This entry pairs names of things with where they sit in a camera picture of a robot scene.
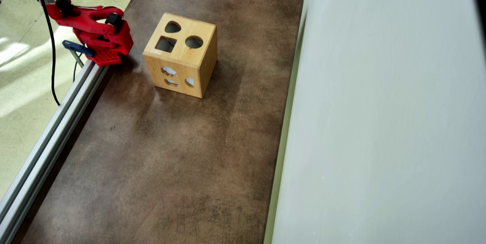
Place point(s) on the red robot arm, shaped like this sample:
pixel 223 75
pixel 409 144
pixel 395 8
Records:
pixel 121 42

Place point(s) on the blue clamp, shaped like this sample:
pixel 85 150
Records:
pixel 76 47

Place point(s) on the wooden shape sorter box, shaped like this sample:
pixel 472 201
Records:
pixel 209 57

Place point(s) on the aluminium extrusion rail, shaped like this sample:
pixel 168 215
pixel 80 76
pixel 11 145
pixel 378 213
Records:
pixel 49 141

